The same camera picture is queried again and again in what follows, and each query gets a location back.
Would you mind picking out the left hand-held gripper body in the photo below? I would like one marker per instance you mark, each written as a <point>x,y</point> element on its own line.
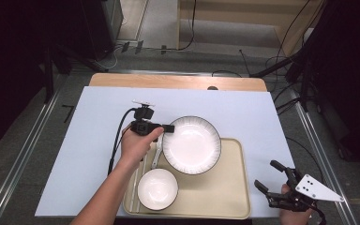
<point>142,126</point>

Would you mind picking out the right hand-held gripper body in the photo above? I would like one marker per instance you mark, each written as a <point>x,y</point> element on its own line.
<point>314,189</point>

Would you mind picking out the white plate with dark rim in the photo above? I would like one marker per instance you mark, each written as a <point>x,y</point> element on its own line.
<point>193,146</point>

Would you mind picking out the beige plastic tray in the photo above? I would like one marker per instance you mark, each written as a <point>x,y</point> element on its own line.
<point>218,193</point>

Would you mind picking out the white bowl with dark rim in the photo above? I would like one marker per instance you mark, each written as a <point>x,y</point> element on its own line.
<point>157,189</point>

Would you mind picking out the person's left hand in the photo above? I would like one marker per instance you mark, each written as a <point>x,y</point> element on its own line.
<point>136,148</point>

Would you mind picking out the person's right hand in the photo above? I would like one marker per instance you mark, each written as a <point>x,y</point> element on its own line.
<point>293,218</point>

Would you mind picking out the pale blue table mat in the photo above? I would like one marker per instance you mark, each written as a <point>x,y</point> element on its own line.
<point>100,103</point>

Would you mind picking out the black metal stand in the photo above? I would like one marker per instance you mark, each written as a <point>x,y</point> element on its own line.
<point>48,78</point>
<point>275,66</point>

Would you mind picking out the tall dark cabinet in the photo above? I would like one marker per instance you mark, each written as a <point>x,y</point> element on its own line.
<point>103,28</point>

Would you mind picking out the dark curtain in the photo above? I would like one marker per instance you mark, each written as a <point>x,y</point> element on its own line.
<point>12,47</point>
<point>350,62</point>

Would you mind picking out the wooden counter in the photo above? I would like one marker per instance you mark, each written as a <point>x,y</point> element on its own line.
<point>231,12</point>

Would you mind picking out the metal floor rail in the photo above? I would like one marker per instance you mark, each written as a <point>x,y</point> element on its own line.
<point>12,175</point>
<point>318,146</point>

